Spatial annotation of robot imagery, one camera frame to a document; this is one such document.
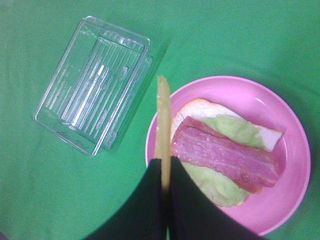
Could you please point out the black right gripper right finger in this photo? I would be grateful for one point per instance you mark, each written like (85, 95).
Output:
(194, 217)

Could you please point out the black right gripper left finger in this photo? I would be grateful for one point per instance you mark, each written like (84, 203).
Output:
(142, 216)

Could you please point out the green lettuce leaf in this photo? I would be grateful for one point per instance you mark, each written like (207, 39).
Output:
(221, 190)

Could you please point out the long bacon strip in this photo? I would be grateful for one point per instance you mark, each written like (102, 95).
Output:
(250, 168)

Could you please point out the yellow cheese slice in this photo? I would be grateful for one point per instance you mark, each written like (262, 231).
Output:
(163, 135)

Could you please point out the bread slice tray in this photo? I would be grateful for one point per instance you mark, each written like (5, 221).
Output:
(199, 108)

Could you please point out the green tablecloth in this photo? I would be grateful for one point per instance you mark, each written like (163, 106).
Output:
(51, 191)

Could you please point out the pink round plate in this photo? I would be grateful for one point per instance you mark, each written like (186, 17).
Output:
(264, 212)

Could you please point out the clear left plastic tray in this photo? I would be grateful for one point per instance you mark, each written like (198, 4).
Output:
(94, 88)

